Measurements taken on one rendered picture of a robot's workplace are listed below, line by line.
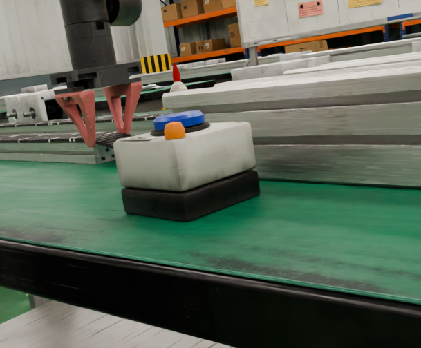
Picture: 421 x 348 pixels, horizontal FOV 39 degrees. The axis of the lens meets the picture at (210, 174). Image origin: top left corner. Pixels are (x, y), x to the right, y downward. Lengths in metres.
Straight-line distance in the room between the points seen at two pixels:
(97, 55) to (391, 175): 0.44
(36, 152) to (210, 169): 0.55
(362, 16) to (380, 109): 3.31
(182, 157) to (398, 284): 0.20
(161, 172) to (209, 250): 0.10
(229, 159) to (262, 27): 3.68
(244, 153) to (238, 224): 0.08
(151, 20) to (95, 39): 8.01
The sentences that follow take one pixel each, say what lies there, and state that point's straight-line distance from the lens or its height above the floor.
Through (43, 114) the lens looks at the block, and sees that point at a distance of 1.59.
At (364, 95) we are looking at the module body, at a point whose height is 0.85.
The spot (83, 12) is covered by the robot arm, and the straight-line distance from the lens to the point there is 0.78.
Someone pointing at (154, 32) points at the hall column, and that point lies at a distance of 8.78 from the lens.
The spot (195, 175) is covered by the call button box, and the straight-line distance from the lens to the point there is 0.43.
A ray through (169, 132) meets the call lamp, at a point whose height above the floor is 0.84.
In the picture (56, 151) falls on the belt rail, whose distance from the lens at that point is 0.91.
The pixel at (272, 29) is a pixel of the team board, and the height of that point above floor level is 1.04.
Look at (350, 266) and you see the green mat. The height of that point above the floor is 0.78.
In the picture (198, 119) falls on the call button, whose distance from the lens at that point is 0.46.
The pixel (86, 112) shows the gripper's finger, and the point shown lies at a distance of 0.76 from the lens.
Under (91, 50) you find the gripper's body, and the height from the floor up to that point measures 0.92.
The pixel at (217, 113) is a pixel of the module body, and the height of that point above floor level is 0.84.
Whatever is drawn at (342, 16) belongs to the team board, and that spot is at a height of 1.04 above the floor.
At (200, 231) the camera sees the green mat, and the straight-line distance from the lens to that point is 0.40.
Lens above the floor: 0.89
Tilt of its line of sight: 10 degrees down
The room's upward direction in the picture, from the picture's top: 9 degrees counter-clockwise
